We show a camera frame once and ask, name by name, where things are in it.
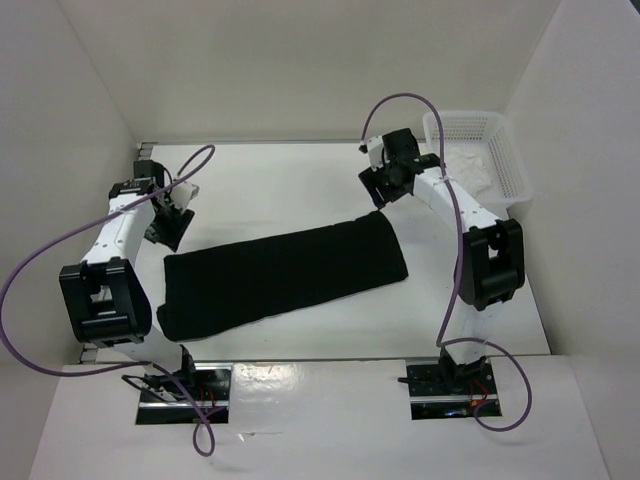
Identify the white tank top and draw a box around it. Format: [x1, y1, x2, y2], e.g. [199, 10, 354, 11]
[445, 147, 492, 198]

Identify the aluminium table edge rail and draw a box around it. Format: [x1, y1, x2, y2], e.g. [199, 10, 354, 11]
[78, 142, 156, 365]

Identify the black tank top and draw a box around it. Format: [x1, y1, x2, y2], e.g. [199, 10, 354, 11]
[157, 211, 409, 343]

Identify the white plastic basket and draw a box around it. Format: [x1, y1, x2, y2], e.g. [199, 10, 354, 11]
[423, 111, 533, 214]

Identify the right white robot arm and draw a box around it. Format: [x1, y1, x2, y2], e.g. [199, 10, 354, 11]
[359, 128, 525, 393]

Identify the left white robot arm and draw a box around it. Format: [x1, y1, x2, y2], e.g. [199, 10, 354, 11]
[59, 160, 199, 400]

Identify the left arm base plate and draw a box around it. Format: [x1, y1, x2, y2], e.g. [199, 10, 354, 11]
[121, 366, 232, 425]

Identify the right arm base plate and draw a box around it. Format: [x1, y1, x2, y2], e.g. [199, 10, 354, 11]
[397, 359, 502, 420]

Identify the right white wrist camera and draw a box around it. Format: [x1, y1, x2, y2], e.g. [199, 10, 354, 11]
[358, 135, 386, 171]

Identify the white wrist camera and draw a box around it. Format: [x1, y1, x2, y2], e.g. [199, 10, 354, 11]
[358, 135, 386, 171]
[170, 181, 200, 210]

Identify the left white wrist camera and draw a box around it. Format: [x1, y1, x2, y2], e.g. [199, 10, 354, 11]
[170, 181, 200, 210]

